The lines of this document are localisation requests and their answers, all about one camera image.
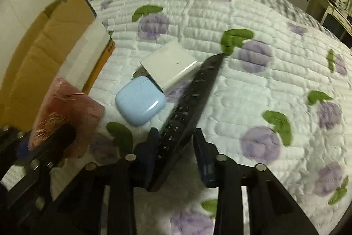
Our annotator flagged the black TV remote control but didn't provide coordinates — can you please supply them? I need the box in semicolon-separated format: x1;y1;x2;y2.
145;53;225;192

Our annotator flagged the white dressing table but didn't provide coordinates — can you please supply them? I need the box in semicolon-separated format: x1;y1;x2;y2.
306;0;351;48

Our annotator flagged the red patterned card pack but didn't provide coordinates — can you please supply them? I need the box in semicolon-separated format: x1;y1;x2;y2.
28;78;105;158

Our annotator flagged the white floral quilted blanket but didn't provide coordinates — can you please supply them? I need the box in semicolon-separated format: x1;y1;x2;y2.
89;0;351;234

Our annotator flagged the brown cardboard box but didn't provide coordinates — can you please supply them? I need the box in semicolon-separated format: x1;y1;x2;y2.
1;0;115;131

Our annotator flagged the light blue earbuds case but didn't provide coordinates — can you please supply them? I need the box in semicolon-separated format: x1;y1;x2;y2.
115;76;167;126

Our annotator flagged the white square charger box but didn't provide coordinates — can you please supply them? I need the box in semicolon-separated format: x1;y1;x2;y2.
133;41;200;95

